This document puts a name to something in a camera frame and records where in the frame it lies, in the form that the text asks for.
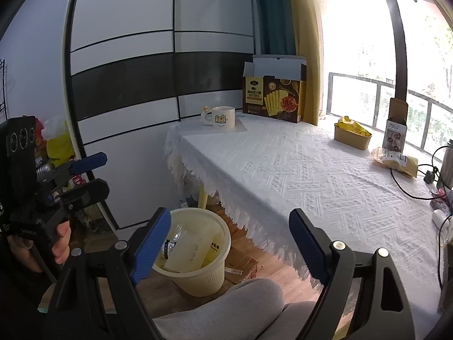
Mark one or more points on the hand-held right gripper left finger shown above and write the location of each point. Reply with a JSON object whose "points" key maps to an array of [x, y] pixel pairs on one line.
{"points": [[159, 225]]}

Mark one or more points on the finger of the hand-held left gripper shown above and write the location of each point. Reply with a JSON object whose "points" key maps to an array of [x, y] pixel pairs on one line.
{"points": [[88, 192], [90, 160]]}

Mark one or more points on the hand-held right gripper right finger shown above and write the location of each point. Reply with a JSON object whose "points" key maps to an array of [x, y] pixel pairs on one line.
{"points": [[304, 237]]}

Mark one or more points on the yellow plastic bag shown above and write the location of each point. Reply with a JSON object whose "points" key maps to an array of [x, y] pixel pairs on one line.
{"points": [[216, 255]]}

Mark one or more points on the pale yellow plastic bin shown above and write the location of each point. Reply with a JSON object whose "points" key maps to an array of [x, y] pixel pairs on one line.
{"points": [[198, 283]]}

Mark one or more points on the person's left forearm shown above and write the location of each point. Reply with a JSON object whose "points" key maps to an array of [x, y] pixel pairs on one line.
{"points": [[17, 288]]}

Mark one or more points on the person's left hand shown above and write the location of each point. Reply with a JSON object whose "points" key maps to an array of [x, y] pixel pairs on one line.
{"points": [[62, 241]]}

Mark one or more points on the yellow snack bag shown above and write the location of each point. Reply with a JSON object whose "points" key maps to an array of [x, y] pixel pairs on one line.
{"points": [[60, 147]]}

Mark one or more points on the red snack bag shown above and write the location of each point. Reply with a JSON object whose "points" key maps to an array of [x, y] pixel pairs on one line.
{"points": [[37, 127]]}

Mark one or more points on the white plastic bag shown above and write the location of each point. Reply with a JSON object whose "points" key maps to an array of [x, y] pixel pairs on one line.
{"points": [[55, 125]]}

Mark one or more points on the white lace tablecloth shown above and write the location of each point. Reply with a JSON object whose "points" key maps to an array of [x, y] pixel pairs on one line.
{"points": [[300, 177]]}

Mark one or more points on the black white panelled wardrobe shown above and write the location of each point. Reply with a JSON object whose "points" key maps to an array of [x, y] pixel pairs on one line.
{"points": [[141, 78]]}

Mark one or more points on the kraft paper tub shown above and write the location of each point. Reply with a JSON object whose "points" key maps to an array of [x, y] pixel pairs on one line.
{"points": [[350, 141]]}

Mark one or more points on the kraft paper bag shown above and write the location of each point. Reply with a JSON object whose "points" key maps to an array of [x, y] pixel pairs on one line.
{"points": [[400, 164]]}

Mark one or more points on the white mug with yellow bear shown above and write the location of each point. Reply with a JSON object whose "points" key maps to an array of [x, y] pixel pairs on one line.
{"points": [[223, 117]]}

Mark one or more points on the small open picture carton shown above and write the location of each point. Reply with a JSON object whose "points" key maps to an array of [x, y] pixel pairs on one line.
{"points": [[395, 134]]}

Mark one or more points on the black power plug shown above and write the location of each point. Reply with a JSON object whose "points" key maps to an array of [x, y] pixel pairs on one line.
{"points": [[430, 177]]}

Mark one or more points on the open brown snack box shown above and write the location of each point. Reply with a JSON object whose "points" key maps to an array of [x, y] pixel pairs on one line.
{"points": [[274, 95]]}

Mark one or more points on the balcony railing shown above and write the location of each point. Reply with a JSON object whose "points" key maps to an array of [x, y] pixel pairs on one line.
{"points": [[375, 106]]}

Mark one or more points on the yellow curtain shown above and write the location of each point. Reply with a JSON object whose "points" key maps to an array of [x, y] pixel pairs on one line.
{"points": [[306, 60]]}

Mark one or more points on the black framed glass door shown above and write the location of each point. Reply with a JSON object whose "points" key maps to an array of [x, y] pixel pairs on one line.
{"points": [[398, 42]]}

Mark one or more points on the teal curtain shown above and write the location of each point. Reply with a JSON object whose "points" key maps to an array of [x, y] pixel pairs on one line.
{"points": [[274, 14]]}

